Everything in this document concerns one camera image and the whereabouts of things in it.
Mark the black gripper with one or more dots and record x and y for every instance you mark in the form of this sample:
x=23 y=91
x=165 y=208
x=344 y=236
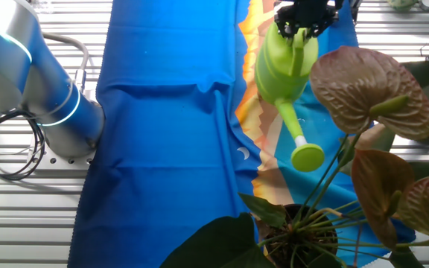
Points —
x=313 y=10

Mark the green plastic watering can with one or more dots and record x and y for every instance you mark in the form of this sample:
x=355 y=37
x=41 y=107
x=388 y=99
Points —
x=278 y=74

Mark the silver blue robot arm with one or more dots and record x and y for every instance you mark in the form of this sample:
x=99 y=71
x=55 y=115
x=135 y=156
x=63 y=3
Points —
x=50 y=93

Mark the potted anthurium plant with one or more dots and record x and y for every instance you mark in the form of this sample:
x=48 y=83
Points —
x=356 y=85

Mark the pale green object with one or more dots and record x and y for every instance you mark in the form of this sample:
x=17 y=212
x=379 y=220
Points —
x=402 y=3

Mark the blue printed cloth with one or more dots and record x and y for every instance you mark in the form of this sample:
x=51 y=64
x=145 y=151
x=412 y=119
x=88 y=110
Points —
x=162 y=111

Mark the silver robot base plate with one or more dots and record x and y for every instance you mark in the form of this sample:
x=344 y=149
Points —
x=69 y=161

